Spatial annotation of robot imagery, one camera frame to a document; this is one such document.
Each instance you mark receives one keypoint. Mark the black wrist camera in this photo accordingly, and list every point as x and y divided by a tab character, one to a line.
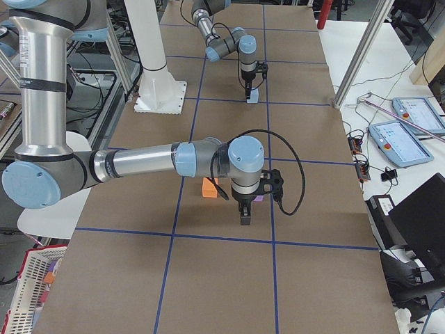
262	69
271	182

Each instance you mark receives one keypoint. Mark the far teach pendant tablet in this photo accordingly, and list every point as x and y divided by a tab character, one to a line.
419	111

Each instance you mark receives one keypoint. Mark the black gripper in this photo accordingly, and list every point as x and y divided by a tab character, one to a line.
242	200
247	76

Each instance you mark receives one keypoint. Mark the black monitor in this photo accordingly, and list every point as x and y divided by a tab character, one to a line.
420	220

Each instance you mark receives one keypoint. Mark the near teach pendant tablet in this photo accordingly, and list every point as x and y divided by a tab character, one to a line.
399	144

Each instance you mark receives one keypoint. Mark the purple foam block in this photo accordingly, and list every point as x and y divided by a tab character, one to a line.
258	198

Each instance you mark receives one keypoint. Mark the red cylinder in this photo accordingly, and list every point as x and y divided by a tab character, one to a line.
325	10

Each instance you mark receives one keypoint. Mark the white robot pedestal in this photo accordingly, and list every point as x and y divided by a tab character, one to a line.
158	91

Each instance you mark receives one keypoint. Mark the aluminium frame post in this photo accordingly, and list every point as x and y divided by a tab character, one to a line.
376	21

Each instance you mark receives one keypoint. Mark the light blue foam block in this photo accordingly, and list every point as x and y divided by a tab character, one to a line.
254	97

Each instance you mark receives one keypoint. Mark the orange foam block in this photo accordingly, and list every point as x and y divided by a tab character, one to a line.
208	189

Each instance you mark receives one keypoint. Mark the white chair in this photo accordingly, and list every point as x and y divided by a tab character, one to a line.
48	174

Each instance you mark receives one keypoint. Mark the teach pendant tablet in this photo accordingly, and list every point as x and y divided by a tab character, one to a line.
419	111
399	144

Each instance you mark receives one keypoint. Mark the white plastic basket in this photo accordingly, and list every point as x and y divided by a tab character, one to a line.
26	305

